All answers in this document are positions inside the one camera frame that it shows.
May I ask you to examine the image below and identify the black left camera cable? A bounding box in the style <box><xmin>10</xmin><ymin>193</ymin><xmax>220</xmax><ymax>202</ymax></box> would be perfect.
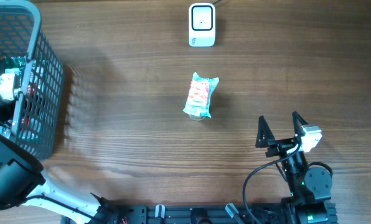
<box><xmin>0</xmin><ymin>194</ymin><xmax>99</xmax><ymax>220</ymax></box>

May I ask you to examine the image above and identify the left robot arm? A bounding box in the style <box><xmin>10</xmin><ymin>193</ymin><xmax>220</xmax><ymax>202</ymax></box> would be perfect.
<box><xmin>0</xmin><ymin>101</ymin><xmax>119</xmax><ymax>223</ymax></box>

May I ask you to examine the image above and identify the grey plastic mesh basket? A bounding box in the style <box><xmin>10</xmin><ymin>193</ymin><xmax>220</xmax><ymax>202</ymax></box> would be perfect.
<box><xmin>0</xmin><ymin>1</ymin><xmax>65</xmax><ymax>161</ymax></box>

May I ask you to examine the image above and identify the red white tissue pack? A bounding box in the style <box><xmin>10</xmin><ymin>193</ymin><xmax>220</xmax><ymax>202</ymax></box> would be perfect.
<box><xmin>187</xmin><ymin>79</ymin><xmax>210</xmax><ymax>107</ymax></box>

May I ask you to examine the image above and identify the green white gloves package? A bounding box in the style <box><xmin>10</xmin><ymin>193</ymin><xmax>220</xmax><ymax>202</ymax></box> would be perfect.
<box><xmin>4</xmin><ymin>56</ymin><xmax>27</xmax><ymax>77</ymax></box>

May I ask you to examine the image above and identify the teal wet wipes pack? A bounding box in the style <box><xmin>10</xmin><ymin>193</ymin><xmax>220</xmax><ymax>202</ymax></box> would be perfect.
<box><xmin>183</xmin><ymin>72</ymin><xmax>220</xmax><ymax>118</ymax></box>

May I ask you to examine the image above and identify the white barcode scanner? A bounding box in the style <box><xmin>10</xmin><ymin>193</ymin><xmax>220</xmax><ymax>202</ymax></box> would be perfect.
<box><xmin>188</xmin><ymin>2</ymin><xmax>216</xmax><ymax>47</ymax></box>

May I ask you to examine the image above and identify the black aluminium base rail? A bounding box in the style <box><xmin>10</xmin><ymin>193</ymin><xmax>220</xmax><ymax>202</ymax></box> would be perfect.
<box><xmin>60</xmin><ymin>203</ymin><xmax>339</xmax><ymax>224</ymax></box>

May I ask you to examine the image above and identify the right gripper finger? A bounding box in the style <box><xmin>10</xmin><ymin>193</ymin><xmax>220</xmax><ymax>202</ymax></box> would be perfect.
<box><xmin>292</xmin><ymin>111</ymin><xmax>308</xmax><ymax>136</ymax></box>
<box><xmin>255</xmin><ymin>115</ymin><xmax>275</xmax><ymax>147</ymax></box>

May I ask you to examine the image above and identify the black camera cable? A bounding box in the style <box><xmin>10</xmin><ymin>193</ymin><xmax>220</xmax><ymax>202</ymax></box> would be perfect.
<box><xmin>242</xmin><ymin>136</ymin><xmax>302</xmax><ymax>224</ymax></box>
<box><xmin>0</xmin><ymin>194</ymin><xmax>99</xmax><ymax>220</ymax></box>

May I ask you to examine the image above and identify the black right camera cable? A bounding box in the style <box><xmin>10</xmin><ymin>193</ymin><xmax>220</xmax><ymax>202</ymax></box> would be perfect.
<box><xmin>242</xmin><ymin>136</ymin><xmax>302</xmax><ymax>224</ymax></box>

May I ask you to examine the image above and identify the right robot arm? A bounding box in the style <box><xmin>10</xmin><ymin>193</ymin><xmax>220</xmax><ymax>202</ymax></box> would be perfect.
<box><xmin>255</xmin><ymin>111</ymin><xmax>333</xmax><ymax>223</ymax></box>

